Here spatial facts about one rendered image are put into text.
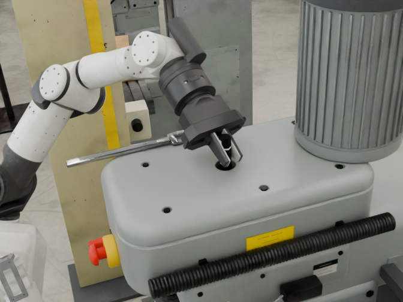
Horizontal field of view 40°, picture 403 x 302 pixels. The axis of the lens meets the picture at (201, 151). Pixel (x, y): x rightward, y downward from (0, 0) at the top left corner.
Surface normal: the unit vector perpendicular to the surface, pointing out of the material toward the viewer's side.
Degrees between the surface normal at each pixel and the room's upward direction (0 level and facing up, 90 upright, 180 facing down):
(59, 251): 0
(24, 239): 58
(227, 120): 30
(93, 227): 90
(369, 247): 90
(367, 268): 90
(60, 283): 0
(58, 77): 51
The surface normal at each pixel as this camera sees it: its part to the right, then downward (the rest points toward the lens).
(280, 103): -0.06, -0.84
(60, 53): 0.32, 0.49
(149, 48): -0.58, -0.02
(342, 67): -0.39, 0.51
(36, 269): 0.97, 0.01
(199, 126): 0.22, -0.51
